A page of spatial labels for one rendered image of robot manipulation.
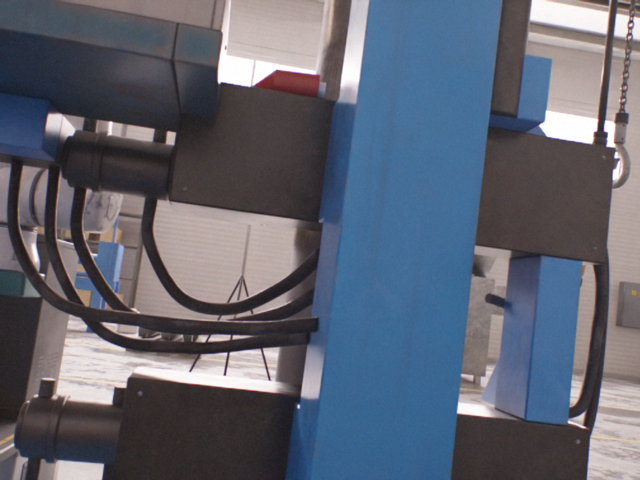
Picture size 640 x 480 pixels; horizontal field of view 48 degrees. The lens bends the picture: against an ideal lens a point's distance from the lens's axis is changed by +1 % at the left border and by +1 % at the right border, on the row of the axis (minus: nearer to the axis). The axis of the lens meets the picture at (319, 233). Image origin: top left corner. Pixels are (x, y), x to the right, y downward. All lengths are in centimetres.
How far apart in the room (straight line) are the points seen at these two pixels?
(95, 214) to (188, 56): 97
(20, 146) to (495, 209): 76
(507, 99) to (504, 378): 48
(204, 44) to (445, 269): 41
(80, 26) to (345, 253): 42
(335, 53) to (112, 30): 64
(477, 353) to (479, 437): 832
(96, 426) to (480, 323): 841
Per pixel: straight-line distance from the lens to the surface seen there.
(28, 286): 191
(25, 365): 226
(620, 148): 216
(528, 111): 120
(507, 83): 118
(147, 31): 92
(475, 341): 952
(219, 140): 115
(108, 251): 990
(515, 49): 120
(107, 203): 185
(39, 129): 123
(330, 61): 146
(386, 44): 98
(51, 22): 93
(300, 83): 122
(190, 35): 91
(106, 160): 131
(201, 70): 92
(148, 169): 131
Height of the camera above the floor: 75
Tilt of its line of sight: 5 degrees up
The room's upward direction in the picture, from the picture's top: 7 degrees clockwise
